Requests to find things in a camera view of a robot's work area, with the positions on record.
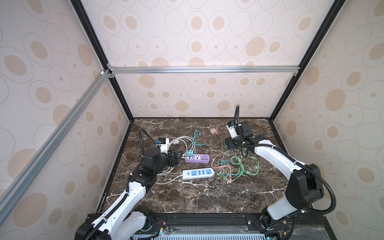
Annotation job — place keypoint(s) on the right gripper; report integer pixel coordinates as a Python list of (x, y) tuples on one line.
[(229, 142)]

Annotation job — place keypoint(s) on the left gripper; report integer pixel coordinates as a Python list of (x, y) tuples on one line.
[(176, 161)]

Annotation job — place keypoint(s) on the teal charger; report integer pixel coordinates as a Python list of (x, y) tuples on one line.
[(189, 153)]

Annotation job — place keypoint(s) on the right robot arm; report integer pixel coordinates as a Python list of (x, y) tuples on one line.
[(305, 183)]

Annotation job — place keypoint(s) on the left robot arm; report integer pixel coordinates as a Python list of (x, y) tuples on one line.
[(122, 219)]

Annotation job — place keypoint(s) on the white blue power strip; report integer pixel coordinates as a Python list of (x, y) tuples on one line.
[(197, 174)]

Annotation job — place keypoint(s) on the purple power strip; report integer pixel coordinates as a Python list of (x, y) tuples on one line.
[(198, 159)]

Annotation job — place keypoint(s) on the pink charger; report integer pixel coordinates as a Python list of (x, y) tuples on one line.
[(213, 131)]

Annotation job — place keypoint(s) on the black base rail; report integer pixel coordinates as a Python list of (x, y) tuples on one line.
[(231, 227)]

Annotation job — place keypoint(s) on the horizontal aluminium rail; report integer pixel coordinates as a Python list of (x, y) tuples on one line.
[(198, 70)]

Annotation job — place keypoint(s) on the left aluminium rail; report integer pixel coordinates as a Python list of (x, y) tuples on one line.
[(29, 173)]

